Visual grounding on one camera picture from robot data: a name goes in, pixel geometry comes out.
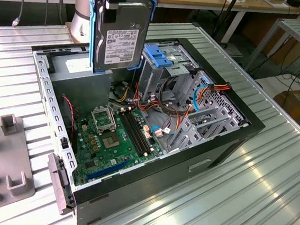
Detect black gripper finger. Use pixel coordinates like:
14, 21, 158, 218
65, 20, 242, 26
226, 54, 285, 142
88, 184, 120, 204
102, 0, 120, 24

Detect hard disk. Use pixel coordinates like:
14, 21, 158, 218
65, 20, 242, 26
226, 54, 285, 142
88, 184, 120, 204
81, 0, 158, 79

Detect blue data wire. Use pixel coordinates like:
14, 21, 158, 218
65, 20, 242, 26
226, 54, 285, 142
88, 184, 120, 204
150, 78, 212, 140

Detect red orange power wire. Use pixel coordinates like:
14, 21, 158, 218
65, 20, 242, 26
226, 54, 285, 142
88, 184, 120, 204
130, 73, 233, 139

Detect metal disk bay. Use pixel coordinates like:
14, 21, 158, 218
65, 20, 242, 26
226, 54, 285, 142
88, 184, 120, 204
166, 68, 253, 160

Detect blue drive cage latch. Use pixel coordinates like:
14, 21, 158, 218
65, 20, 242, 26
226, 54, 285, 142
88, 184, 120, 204
142, 44, 175, 70

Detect metal optical drive cage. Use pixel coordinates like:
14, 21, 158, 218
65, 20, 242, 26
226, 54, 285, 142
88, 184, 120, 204
135, 38, 203, 109

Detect grey power supply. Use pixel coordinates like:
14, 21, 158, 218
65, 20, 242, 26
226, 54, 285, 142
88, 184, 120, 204
44, 47, 116, 120

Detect metal socket cover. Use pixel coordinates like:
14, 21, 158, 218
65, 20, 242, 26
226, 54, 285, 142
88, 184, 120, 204
88, 106, 119, 137

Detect black RAM slot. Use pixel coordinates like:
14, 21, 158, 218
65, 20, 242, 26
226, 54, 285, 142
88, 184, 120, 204
115, 109, 151, 157
121, 107, 157, 156

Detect CPU socket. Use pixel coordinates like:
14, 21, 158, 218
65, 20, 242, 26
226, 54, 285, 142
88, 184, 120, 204
101, 132, 124, 152

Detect green motherboard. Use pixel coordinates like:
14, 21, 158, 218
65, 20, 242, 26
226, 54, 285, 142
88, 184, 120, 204
68, 101, 168, 195

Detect blue expansion slot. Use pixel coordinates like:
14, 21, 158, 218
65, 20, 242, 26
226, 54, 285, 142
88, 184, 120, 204
86, 154, 132, 185

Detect grey case side latch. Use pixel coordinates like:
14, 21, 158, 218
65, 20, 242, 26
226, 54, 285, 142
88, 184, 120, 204
42, 152, 79, 217

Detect grey parts rack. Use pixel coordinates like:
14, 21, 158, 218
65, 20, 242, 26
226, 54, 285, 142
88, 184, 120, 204
0, 112, 43, 218

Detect black PC case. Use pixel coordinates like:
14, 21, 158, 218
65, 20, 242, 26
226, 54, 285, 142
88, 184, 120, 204
13, 23, 274, 225

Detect large cardboard box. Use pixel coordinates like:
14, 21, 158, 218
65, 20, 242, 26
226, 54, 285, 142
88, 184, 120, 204
270, 86, 300, 128

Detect yellow black wire bundle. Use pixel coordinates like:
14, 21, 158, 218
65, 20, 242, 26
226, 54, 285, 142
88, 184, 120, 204
115, 84, 132, 104

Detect thick black cable bundle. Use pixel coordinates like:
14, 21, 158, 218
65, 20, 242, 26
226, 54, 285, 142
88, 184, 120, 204
157, 75, 188, 119

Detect black cable silver plug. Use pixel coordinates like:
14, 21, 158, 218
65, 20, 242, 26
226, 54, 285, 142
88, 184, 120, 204
11, 0, 26, 28

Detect red black twisted wire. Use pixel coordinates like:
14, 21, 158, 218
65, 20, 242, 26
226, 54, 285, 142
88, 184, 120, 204
58, 95, 78, 140

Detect white plug wire bundle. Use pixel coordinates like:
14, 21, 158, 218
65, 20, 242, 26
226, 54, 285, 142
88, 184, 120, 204
152, 123, 176, 141

